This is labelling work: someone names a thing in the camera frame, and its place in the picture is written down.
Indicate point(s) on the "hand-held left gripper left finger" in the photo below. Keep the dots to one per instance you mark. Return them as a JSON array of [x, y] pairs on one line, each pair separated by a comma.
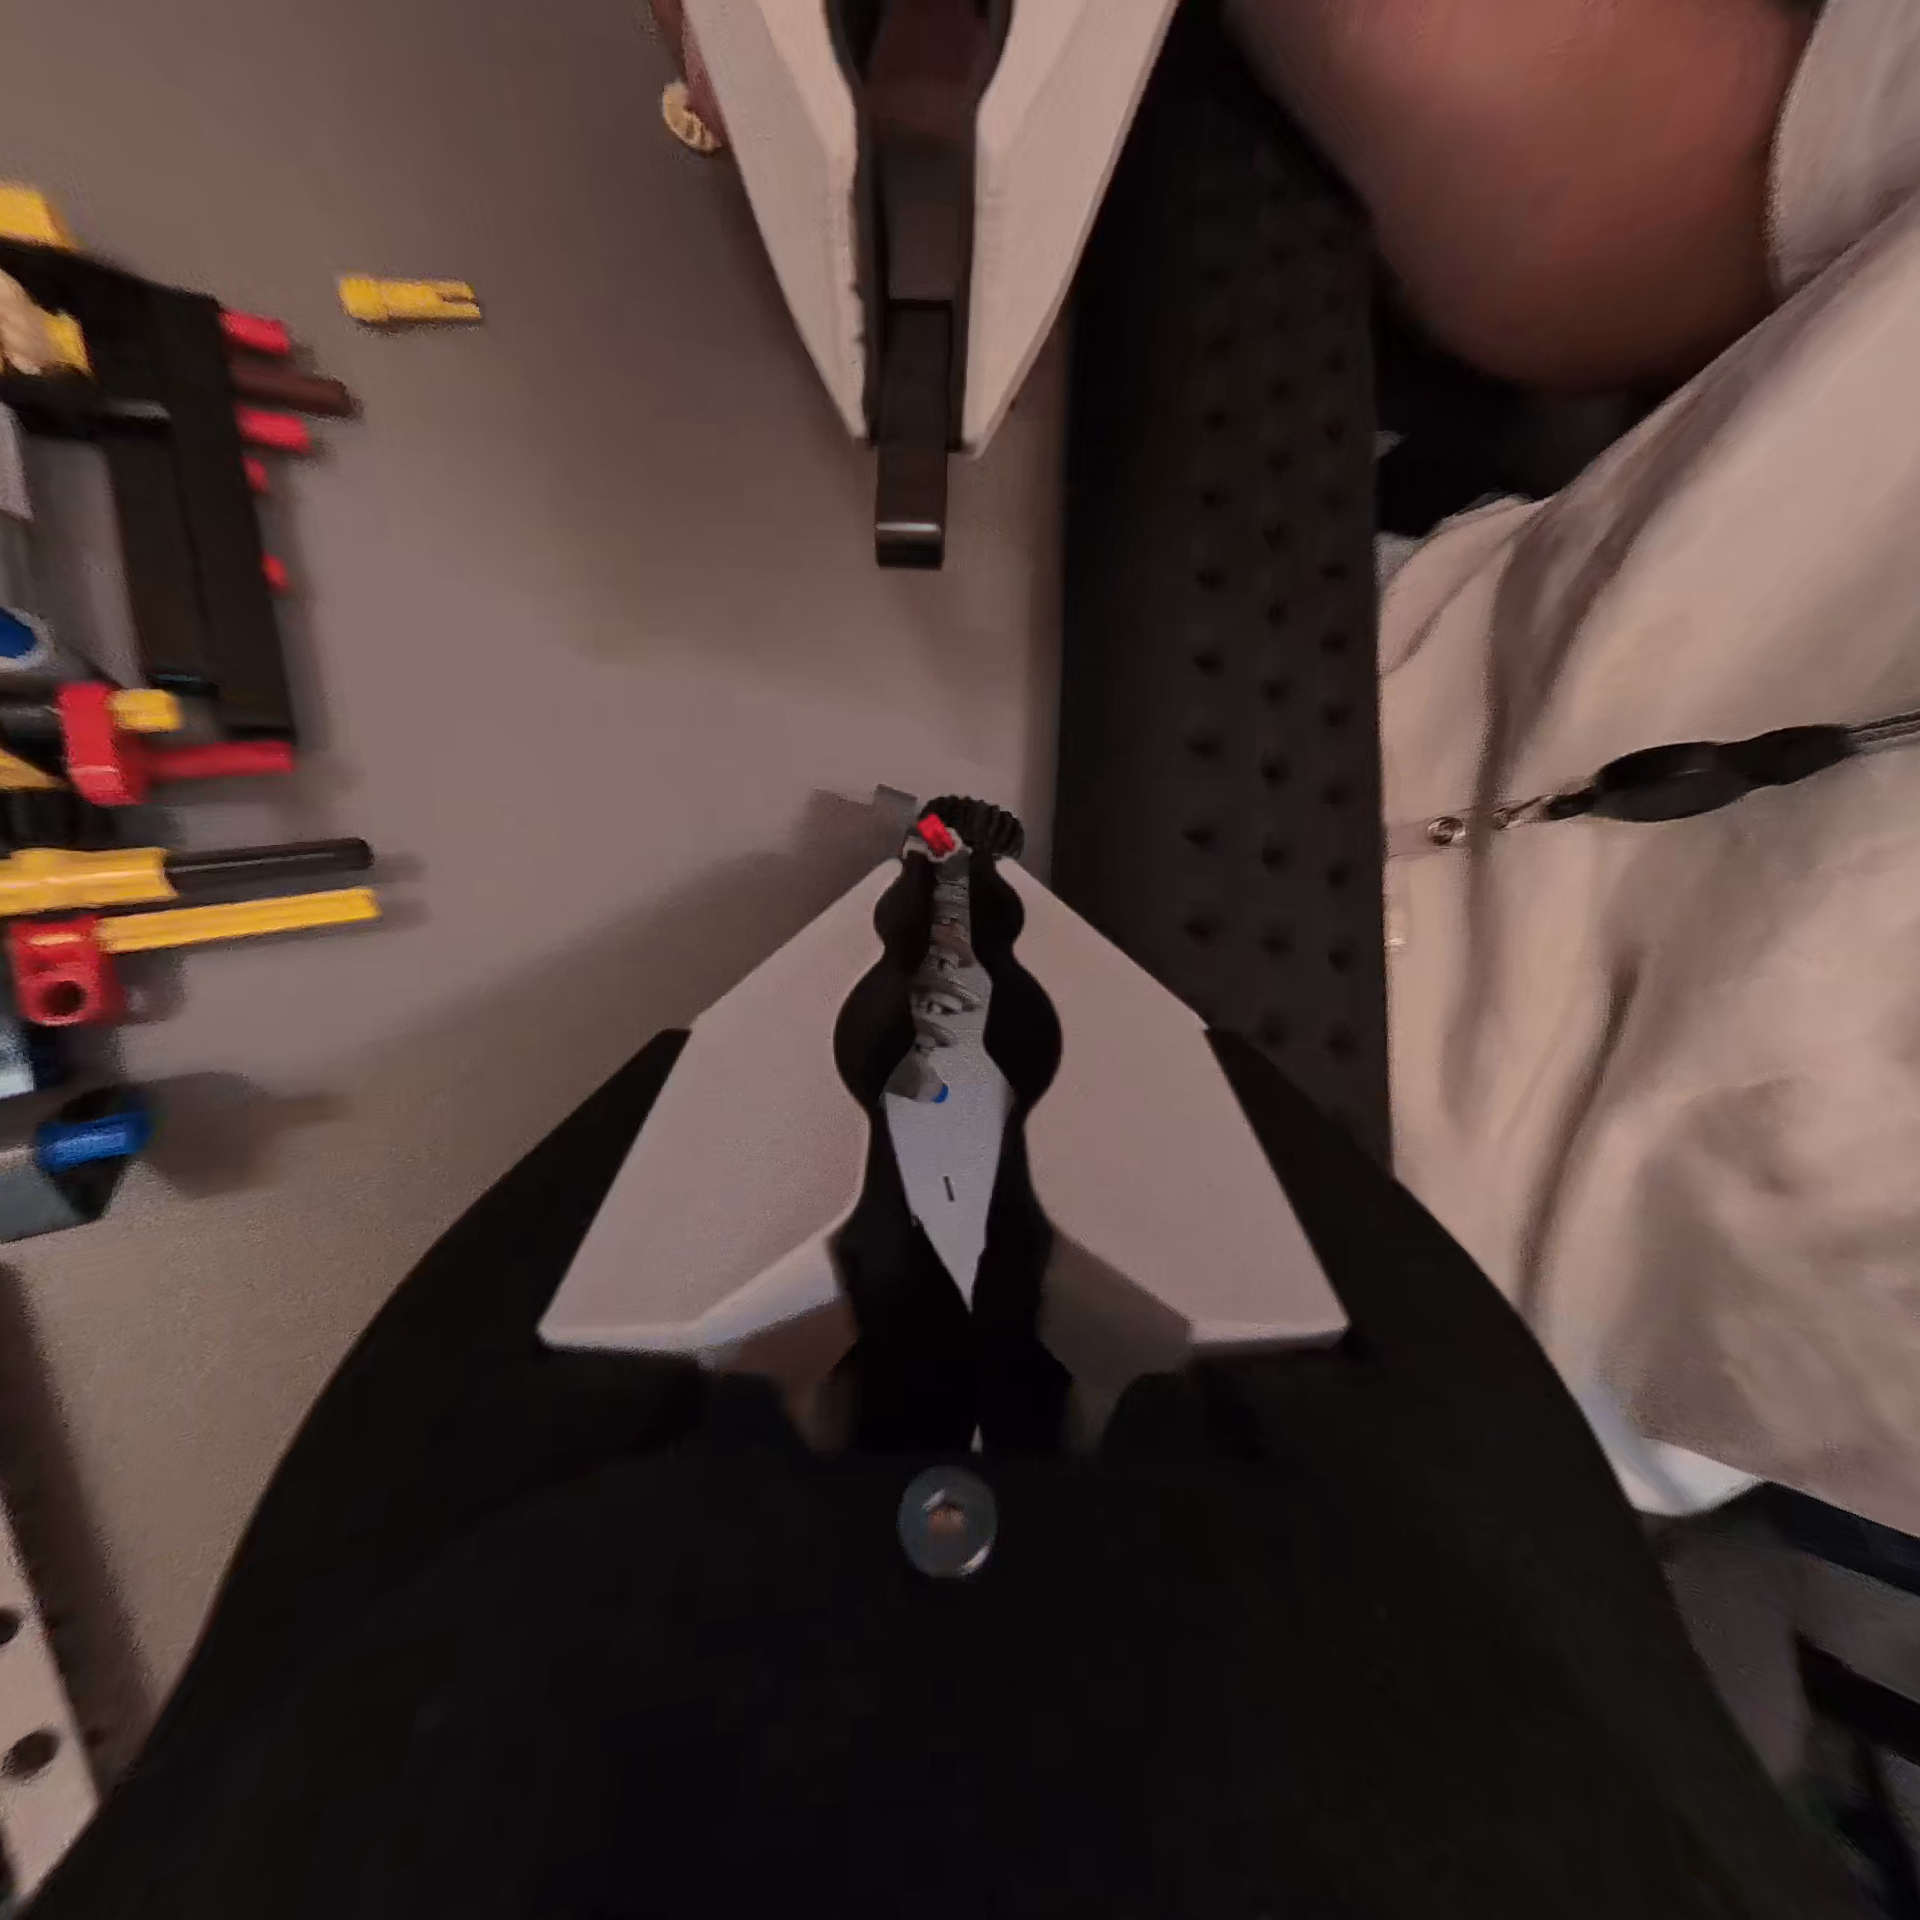
[[720, 1183]]

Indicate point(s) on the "long light grey lego beam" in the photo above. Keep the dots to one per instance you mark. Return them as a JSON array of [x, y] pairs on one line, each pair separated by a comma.
[[37, 1680]]

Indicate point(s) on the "white shirt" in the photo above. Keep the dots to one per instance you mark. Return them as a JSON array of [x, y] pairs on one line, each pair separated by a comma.
[[1649, 1123]]

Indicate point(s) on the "person's right forearm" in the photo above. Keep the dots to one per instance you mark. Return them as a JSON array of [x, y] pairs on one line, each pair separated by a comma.
[[1532, 181]]

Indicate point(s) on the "yellow lego pin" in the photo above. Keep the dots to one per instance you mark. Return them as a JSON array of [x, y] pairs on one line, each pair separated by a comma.
[[406, 298]]

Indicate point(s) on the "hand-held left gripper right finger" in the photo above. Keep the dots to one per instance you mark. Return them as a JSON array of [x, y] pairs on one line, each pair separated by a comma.
[[1182, 1183]]

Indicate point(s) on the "tan lego gear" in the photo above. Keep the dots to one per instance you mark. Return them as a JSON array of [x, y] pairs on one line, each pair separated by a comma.
[[690, 122]]

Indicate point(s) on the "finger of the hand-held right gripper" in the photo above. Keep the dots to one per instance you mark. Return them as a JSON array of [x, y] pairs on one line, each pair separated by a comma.
[[781, 150], [1050, 150]]

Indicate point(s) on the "lego chassis assembly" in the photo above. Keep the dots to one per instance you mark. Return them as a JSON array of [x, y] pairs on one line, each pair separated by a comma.
[[195, 523]]

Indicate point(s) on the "small lego beam assembly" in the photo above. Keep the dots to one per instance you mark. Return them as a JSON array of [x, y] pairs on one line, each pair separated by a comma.
[[946, 973]]

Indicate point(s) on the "black badge reel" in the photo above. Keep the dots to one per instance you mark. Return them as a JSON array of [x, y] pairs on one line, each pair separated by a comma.
[[1677, 781]]

